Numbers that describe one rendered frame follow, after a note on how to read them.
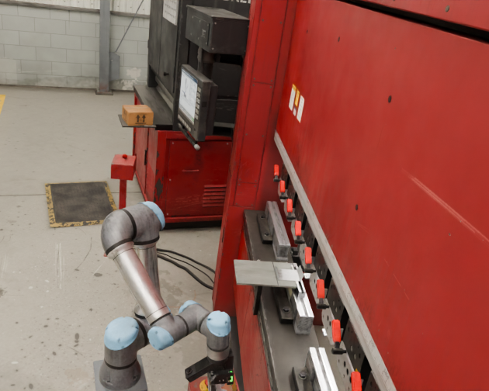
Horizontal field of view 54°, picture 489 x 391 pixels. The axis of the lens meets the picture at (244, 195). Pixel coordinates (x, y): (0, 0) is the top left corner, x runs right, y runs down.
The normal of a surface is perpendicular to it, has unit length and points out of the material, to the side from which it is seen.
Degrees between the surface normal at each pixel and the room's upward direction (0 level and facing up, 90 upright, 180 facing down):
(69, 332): 0
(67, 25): 90
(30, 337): 0
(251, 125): 90
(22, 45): 90
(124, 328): 7
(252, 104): 90
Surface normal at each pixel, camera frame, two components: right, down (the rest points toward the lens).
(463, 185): -0.99, -0.08
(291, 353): 0.14, -0.90
